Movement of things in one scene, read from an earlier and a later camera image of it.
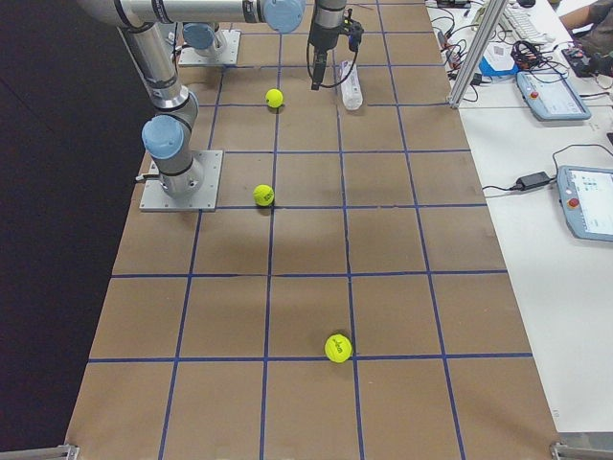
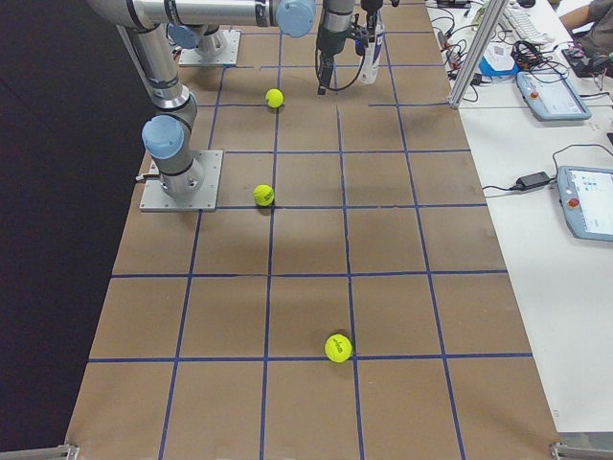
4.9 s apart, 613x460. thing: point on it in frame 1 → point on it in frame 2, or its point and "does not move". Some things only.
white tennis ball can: x=351 y=86 → x=373 y=52
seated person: x=600 y=38 does not move
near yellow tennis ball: x=338 y=348 does not move
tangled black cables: x=531 y=59 does not move
